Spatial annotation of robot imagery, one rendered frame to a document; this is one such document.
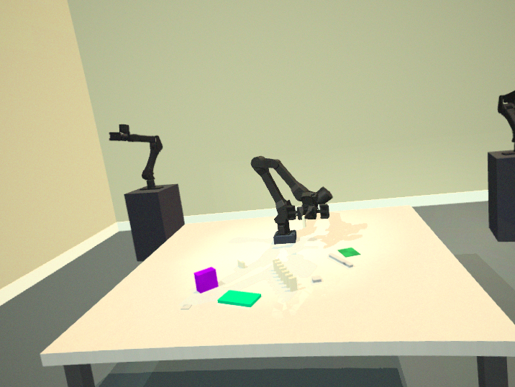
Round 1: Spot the purple block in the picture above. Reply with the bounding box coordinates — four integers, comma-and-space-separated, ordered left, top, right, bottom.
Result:
194, 267, 219, 293

